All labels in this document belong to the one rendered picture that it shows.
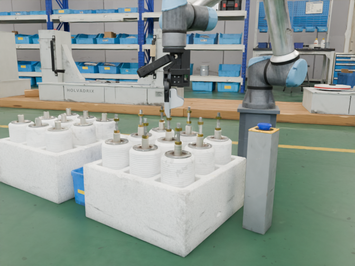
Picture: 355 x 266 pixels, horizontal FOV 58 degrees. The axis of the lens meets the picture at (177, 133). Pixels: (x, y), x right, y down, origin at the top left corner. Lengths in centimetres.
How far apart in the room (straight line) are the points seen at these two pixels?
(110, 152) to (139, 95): 218
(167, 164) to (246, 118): 70
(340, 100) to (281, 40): 173
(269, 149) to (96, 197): 55
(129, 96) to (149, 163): 230
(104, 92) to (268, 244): 259
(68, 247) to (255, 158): 58
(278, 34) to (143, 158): 75
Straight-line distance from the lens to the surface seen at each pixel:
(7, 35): 420
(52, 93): 360
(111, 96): 327
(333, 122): 298
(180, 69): 98
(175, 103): 100
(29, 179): 135
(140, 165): 93
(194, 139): 111
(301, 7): 703
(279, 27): 136
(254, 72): 149
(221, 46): 560
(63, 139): 123
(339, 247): 106
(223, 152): 106
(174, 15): 99
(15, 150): 138
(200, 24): 105
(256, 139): 95
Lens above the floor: 50
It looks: 13 degrees down
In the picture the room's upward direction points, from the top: 1 degrees clockwise
